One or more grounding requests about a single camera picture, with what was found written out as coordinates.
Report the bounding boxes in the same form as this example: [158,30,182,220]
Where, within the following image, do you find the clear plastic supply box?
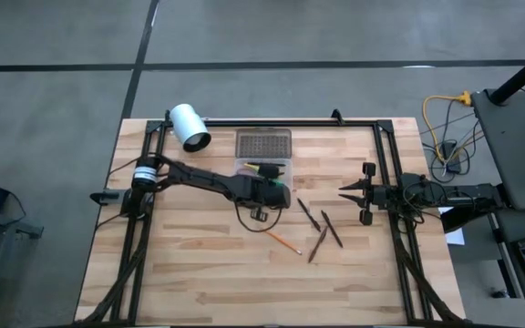
[233,157,294,192]

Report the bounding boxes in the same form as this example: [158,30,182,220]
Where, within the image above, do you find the dark equipment cart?
[470,87,525,211]

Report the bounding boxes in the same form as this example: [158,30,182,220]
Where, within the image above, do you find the white spot lamp black rim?
[169,103,212,154]

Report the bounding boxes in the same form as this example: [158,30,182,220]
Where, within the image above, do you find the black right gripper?
[338,162,400,227]

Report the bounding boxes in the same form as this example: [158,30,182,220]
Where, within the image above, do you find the yellow cable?
[421,90,473,165]

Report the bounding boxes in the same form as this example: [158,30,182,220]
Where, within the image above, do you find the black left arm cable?
[233,202,284,233]

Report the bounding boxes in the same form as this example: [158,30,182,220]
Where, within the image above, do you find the white paper sheet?
[437,207,466,246]

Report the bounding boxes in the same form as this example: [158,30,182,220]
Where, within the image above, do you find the plain black pen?
[295,198,323,233]
[320,210,345,250]

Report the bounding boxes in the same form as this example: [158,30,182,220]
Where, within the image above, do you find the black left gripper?
[232,162,293,224]

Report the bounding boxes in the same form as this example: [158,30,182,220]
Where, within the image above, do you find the black pole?
[489,42,525,106]

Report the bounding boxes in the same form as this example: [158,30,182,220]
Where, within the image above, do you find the black power adapter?
[439,140,463,174]

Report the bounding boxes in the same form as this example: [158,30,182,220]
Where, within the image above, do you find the orange pencil with eraser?
[264,230,304,256]

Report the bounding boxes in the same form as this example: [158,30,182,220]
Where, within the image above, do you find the black table clamp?
[89,190,121,206]

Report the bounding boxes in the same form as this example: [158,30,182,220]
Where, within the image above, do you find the brown pen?
[307,225,329,264]

